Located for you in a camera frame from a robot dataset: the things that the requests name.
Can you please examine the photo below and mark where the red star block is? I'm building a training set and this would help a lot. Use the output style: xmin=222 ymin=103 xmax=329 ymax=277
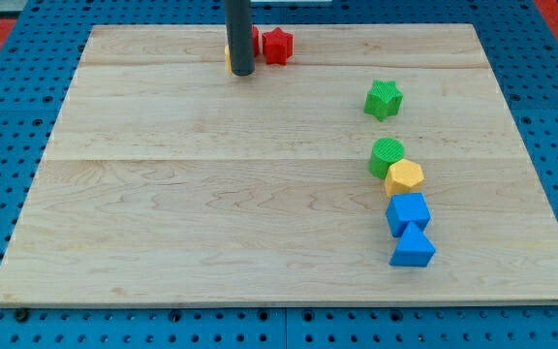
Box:
xmin=262 ymin=27 xmax=294 ymax=65

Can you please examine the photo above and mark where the light wooden board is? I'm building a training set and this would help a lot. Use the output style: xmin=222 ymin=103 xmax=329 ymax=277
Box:
xmin=0 ymin=24 xmax=558 ymax=308

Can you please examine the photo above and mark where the yellow heart block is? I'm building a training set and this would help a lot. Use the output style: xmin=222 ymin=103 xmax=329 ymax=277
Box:
xmin=224 ymin=45 xmax=233 ymax=74

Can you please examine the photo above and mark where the red block behind rod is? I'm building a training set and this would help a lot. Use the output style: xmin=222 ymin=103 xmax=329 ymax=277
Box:
xmin=251 ymin=25 xmax=261 ymax=57

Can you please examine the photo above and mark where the blue triangle block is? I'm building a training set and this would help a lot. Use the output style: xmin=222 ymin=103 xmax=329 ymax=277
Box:
xmin=389 ymin=222 xmax=436 ymax=268

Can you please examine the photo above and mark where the blue cube block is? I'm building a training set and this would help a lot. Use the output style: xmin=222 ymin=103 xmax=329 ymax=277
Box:
xmin=386 ymin=192 xmax=431 ymax=238

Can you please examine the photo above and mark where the green star block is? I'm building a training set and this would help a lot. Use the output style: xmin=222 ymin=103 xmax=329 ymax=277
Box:
xmin=363 ymin=79 xmax=403 ymax=121

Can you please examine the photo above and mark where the yellow hexagon block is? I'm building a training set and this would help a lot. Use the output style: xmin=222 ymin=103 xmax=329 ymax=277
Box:
xmin=384 ymin=159 xmax=425 ymax=197

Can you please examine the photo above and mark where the green cylinder block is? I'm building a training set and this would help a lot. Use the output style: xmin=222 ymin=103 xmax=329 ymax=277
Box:
xmin=368 ymin=138 xmax=405 ymax=179

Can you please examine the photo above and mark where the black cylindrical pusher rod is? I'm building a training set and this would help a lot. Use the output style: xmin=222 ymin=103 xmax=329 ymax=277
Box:
xmin=225 ymin=0 xmax=255 ymax=77

